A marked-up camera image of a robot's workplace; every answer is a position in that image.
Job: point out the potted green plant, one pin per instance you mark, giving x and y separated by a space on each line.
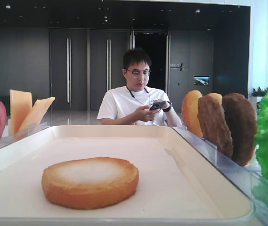
259 92

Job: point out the inner brown meat patty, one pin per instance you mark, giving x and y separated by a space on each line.
213 125

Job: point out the white rectangular tray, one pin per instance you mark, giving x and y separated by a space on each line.
177 185

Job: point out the wall display screen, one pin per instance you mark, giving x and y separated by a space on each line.
201 80

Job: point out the left clear acrylic rail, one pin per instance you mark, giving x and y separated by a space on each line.
8 138

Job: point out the outer brown meat patty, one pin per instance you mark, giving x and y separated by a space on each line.
240 117

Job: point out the brown meat patty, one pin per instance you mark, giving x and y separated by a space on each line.
240 117
213 125

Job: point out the bread slice on tray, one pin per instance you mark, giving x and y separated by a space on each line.
92 183

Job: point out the seated man white shirt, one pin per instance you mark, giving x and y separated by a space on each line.
130 104

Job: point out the clear acrylic rail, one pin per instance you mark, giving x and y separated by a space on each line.
248 179
8 138

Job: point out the right clear acrylic rail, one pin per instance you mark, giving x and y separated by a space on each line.
248 179

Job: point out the inner bun half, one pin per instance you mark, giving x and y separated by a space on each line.
190 112

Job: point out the black smartphone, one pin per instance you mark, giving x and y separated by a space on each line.
157 105

